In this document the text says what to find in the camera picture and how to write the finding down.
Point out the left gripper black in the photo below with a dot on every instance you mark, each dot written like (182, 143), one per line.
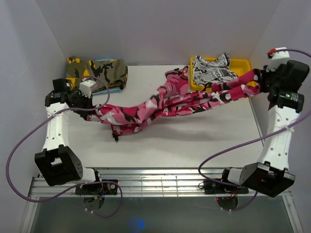
(89, 101)

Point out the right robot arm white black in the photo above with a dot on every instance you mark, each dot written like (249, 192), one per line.
(270, 175)

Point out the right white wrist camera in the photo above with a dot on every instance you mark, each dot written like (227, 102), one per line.
(277, 56)

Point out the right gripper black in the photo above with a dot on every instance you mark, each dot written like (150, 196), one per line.
(263, 73)

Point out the green camouflage folded trousers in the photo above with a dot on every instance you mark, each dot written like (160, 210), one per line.
(113, 72)

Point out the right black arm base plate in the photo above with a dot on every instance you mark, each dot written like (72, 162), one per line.
(210, 187)

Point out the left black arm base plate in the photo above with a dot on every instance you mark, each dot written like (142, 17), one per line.
(107, 187)

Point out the pink camouflage trousers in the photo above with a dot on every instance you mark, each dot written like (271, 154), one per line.
(172, 99)

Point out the aluminium frame rail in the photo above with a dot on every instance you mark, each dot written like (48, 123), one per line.
(142, 182)

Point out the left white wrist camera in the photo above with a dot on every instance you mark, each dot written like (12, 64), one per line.
(86, 88)

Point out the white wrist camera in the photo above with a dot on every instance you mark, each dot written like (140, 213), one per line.
(86, 88)
(277, 56)

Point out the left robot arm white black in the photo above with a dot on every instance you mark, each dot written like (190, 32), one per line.
(57, 162)

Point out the white black newsprint trousers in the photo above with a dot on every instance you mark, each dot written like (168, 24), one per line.
(216, 71)

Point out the yellow plastic tray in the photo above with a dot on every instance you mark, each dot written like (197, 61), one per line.
(239, 66)

